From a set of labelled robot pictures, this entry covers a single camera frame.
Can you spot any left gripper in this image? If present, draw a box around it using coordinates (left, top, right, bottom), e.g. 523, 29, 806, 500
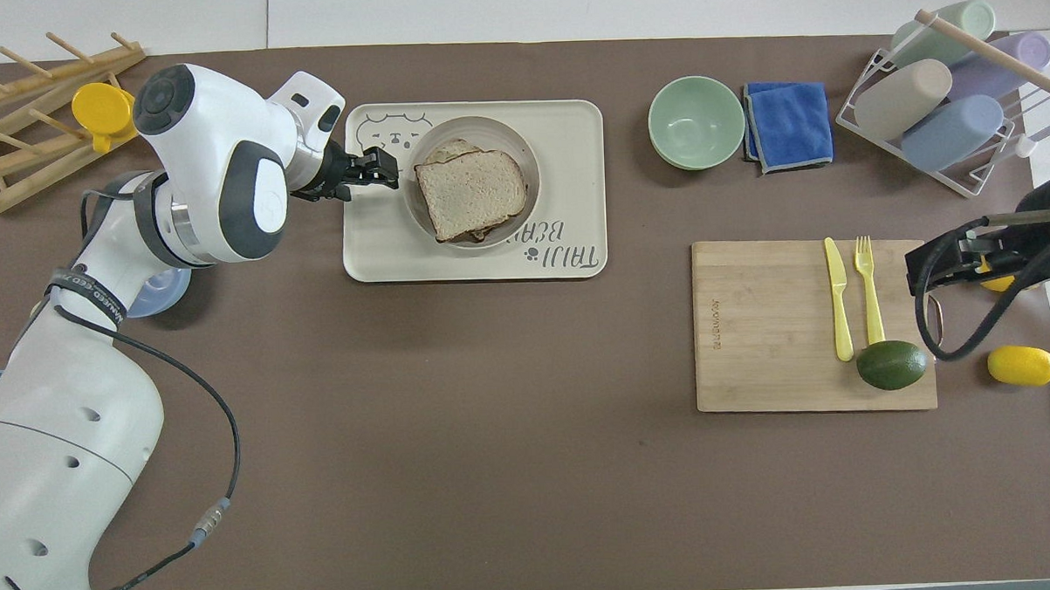
314, 138, 400, 198

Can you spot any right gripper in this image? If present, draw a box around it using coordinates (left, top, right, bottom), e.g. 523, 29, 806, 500
902, 172, 1050, 297

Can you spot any bread sandwich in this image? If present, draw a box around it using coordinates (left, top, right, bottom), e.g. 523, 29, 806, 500
413, 148, 530, 244

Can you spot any beige round plate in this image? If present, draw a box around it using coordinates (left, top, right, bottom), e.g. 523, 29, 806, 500
399, 113, 545, 252

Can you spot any yellow lemon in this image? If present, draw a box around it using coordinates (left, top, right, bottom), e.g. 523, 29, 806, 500
976, 256, 1018, 294
986, 344, 1050, 390

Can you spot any toasted bread slice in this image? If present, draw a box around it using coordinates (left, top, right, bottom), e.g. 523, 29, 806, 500
432, 137, 486, 165

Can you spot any blue plastic cup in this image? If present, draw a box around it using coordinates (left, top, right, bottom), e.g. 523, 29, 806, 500
899, 93, 1007, 175

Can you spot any yellow plastic fork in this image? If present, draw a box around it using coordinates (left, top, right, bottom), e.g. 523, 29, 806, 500
853, 235, 888, 346

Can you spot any green avocado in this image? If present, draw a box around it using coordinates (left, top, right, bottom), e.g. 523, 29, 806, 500
855, 339, 930, 394

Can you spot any yellow plastic knife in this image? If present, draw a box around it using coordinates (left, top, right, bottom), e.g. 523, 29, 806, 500
822, 237, 855, 364

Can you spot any beige plastic cup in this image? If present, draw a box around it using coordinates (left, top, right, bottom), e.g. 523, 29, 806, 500
853, 58, 957, 144

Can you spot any purple plastic cup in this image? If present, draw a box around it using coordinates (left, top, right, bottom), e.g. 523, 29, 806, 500
944, 31, 1050, 103

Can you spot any beige printed tray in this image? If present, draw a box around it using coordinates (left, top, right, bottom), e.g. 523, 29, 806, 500
338, 96, 610, 287

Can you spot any wooden rod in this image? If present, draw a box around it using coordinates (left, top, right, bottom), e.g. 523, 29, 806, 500
914, 4, 1050, 113

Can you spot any green plastic cup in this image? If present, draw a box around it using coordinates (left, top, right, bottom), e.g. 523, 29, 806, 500
889, 0, 999, 70

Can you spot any blue cloth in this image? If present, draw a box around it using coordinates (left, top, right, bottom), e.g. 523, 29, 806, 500
741, 79, 835, 176

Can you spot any wooden cutting board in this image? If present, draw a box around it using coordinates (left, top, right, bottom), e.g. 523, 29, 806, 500
691, 233, 939, 418

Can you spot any light blue plastic bowl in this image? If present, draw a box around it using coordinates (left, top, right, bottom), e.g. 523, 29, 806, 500
126, 266, 194, 319

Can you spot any yellow cup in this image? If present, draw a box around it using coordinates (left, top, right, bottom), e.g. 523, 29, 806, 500
71, 79, 139, 155

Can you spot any green bowl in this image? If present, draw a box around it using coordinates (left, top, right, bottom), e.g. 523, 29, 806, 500
646, 74, 748, 173

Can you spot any wooden drying rack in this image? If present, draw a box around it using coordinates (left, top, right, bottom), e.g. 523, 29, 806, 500
0, 29, 153, 215

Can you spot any white wire rack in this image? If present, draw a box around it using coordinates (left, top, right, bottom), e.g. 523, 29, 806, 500
832, 7, 1040, 202

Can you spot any black cable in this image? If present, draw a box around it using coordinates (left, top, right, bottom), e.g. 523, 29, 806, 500
0, 292, 246, 590
911, 216, 1050, 362

